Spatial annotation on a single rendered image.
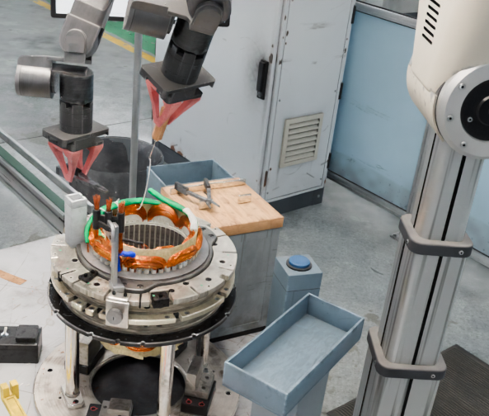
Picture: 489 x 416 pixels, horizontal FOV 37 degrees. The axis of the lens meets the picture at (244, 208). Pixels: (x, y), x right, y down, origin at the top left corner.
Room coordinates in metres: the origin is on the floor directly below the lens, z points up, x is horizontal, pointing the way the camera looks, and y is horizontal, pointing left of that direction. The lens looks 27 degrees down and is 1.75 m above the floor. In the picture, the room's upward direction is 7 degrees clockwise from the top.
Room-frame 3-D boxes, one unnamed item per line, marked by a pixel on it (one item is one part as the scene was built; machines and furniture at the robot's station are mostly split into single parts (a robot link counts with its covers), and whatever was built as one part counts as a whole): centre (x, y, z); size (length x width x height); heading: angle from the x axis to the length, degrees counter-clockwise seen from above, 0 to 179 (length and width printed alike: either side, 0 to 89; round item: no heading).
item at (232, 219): (1.38, 0.05, 1.05); 0.20 x 0.19 x 0.02; 31
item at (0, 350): (1.17, 0.42, 0.81); 0.10 x 0.06 x 0.06; 99
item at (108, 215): (0.98, 0.20, 1.21); 0.04 x 0.04 x 0.03; 37
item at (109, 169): (2.71, 0.54, 0.39); 0.39 x 0.39 x 0.35
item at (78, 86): (1.21, 0.32, 1.34); 0.07 x 0.06 x 0.07; 95
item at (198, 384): (1.08, 0.04, 0.85); 0.06 x 0.04 x 0.05; 173
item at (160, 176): (1.51, 0.13, 0.92); 0.17 x 0.11 x 0.28; 121
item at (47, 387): (1.10, 0.16, 0.80); 0.39 x 0.39 x 0.01
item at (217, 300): (1.01, 0.05, 1.06); 0.09 x 0.04 x 0.01; 127
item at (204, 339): (1.16, 0.05, 0.91); 0.02 x 0.02 x 0.21
